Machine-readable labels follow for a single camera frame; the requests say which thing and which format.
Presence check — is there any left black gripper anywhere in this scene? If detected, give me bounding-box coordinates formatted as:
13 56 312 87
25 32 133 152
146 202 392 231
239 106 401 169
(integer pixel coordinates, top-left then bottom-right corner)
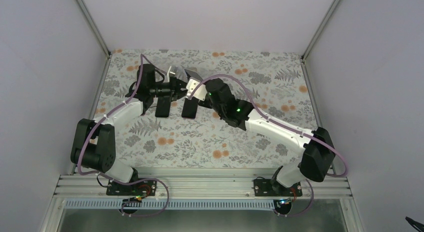
149 76 187 102

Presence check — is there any cased black phone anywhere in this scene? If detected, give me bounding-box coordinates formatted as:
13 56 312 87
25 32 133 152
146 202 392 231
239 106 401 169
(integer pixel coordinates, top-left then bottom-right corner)
184 68 203 82
155 96 172 118
181 98 199 119

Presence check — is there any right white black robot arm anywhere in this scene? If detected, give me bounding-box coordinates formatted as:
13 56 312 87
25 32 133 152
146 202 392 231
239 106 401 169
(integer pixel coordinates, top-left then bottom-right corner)
186 76 335 196

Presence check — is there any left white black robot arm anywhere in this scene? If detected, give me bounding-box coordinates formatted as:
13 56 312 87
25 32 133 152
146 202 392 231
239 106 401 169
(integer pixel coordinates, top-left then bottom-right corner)
70 64 188 195

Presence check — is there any floral patterned table mat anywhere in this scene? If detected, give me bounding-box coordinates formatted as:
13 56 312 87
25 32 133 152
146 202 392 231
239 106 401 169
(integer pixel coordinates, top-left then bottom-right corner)
95 49 317 169

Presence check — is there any black object bottom corner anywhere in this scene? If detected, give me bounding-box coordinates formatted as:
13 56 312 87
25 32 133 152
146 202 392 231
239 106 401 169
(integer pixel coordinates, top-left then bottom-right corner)
405 216 424 232

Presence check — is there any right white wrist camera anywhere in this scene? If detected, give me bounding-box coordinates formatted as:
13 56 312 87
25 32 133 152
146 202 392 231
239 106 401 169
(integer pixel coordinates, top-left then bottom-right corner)
185 78 208 101

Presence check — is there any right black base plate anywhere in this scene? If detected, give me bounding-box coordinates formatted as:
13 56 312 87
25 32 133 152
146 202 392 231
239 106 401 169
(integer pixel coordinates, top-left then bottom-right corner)
253 176 303 197

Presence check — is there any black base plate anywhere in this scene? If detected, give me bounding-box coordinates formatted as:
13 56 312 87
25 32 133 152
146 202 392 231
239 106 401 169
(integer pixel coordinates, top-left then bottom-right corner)
106 180 157 197
253 176 303 197

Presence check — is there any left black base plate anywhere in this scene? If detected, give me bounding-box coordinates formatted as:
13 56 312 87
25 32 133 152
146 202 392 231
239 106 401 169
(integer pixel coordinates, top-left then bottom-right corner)
106 180 157 197

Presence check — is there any right aluminium corner post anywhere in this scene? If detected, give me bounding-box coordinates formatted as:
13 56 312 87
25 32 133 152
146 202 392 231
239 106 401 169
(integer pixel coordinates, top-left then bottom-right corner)
301 0 341 61

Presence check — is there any aluminium corner post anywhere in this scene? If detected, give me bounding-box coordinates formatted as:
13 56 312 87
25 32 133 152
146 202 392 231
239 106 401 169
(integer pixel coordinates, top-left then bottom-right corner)
301 0 341 61
76 0 111 58

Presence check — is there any left aluminium corner post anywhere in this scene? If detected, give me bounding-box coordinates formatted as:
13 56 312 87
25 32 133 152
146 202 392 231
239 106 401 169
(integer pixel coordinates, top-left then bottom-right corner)
76 0 111 58

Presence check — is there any grey slotted cable duct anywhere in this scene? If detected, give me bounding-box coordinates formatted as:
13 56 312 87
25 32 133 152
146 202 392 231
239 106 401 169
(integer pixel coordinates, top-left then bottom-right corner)
64 198 284 211

